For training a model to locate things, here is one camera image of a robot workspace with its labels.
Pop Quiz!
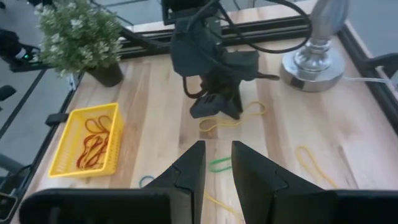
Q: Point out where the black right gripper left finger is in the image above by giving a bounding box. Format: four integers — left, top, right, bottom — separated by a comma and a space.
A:
19, 139, 207, 224

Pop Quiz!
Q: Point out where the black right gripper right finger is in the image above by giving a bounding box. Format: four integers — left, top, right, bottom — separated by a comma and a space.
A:
231, 140, 398, 224

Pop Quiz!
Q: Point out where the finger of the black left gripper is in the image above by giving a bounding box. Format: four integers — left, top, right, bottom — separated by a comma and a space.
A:
217, 79, 244, 121

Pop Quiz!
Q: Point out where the yellow rubber band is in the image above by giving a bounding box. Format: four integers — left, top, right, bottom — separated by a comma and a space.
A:
198, 101, 267, 133
295, 144, 340, 190

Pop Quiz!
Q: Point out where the blue rubber band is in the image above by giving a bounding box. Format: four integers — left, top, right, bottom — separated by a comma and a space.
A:
138, 175, 155, 189

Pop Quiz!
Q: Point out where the orange-yellow rubber band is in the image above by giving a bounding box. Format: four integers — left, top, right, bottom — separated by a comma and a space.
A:
203, 192, 244, 223

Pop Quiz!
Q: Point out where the green rubber band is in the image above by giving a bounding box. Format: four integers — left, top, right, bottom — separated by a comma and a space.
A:
208, 156, 233, 174

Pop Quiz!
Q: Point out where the white shade chrome table lamp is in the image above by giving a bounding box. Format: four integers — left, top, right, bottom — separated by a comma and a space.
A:
279, 0, 349, 93

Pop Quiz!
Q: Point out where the dark red rubber band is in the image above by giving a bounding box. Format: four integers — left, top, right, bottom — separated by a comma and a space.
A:
84, 114, 113, 136

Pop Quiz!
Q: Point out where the yellow slotted plastic basket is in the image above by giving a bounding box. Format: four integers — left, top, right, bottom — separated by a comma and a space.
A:
48, 102, 125, 179

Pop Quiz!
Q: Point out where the artificial white-flowered potted plant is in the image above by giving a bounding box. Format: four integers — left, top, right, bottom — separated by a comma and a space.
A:
32, 0, 125, 88

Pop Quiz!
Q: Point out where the black device with green light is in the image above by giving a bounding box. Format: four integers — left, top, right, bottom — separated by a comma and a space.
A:
0, 27, 42, 73

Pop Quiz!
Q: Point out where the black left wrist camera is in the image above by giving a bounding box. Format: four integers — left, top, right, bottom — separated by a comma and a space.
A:
189, 93, 233, 120

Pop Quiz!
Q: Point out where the black aluminium table frame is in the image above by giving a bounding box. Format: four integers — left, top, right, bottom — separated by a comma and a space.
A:
0, 15, 398, 224

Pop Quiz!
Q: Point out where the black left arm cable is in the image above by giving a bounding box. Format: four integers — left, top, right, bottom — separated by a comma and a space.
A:
182, 0, 313, 100

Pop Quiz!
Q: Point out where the white lamp cord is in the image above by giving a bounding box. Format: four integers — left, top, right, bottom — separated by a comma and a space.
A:
343, 75, 394, 85

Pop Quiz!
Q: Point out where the black frame bracket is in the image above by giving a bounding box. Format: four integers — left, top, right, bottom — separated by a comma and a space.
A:
45, 112, 70, 127

